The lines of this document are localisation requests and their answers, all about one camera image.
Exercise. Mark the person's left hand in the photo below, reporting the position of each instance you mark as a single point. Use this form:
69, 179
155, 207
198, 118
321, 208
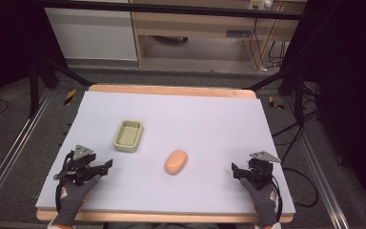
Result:
71, 198

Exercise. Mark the black horizontal frame bar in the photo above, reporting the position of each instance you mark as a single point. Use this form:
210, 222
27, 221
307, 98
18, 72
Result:
171, 9

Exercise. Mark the white board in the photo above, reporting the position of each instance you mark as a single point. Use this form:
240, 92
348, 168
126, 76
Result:
203, 127

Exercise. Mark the pale green soap dish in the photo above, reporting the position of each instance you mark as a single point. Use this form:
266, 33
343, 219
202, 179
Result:
128, 136

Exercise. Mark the white cabinet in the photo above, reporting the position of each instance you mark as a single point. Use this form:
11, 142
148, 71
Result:
92, 35

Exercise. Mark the light wooden desk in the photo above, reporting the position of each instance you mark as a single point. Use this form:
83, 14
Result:
197, 25

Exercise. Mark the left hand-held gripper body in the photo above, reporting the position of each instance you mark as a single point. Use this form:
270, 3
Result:
80, 165

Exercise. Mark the metal floor rail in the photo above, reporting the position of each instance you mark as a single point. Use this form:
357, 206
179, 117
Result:
321, 171
16, 149

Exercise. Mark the person's right hand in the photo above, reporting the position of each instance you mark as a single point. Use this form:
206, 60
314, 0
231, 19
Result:
263, 203

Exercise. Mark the orange soap bar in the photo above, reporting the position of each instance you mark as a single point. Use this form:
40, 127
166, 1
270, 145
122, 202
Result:
175, 162

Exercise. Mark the wooden table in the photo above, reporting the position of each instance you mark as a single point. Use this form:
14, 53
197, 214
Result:
171, 90

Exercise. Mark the black frame stand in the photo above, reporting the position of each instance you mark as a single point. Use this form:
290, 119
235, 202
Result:
34, 86
298, 95

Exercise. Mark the dark curtain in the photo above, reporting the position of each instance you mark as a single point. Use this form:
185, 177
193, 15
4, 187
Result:
352, 79
6, 38

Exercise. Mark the white power strip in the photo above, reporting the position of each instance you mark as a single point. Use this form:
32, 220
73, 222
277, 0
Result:
260, 4

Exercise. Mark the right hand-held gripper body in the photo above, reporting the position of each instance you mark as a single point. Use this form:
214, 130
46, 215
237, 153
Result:
260, 170

